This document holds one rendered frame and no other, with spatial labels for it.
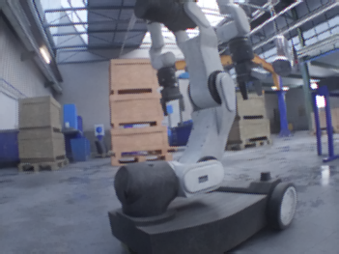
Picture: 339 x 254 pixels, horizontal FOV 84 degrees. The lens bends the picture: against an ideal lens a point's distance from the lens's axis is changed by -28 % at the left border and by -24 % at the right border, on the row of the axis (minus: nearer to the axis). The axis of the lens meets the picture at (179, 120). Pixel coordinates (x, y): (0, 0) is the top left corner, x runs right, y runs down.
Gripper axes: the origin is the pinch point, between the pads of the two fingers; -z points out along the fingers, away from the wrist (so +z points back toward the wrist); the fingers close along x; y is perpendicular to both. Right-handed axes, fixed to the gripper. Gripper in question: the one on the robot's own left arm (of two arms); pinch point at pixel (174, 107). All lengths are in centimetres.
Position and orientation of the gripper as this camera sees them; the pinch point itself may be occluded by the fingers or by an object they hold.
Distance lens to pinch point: 116.5
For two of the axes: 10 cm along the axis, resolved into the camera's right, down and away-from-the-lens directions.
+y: -6.4, 1.1, 7.6
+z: -2.4, -9.7, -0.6
